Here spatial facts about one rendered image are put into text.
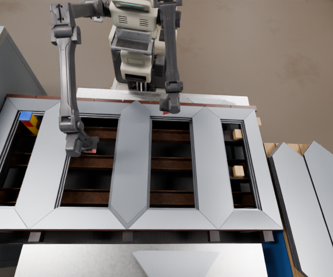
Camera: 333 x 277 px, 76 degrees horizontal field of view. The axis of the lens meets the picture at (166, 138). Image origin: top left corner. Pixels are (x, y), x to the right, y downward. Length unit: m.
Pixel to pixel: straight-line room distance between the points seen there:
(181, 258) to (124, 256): 0.28
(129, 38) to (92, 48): 1.66
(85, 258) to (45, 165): 0.51
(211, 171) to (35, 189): 0.91
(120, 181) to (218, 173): 0.54
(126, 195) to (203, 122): 0.63
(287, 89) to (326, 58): 0.98
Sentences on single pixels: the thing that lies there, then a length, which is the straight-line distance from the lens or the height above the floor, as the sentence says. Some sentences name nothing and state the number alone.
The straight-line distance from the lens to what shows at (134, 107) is 1.37.
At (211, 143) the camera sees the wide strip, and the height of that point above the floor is 0.85.
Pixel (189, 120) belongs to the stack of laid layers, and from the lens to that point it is 1.37.
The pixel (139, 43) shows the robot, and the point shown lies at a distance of 1.48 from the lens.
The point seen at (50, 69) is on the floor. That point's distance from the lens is 2.98.
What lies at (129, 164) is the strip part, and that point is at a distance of 1.20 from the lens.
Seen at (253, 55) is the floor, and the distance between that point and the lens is 3.39.
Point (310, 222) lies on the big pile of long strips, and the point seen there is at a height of 0.85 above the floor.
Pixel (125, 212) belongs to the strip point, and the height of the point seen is 0.85.
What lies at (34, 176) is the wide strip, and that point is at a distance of 1.30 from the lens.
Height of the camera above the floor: 1.96
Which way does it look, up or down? 62 degrees down
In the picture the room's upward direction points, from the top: 10 degrees clockwise
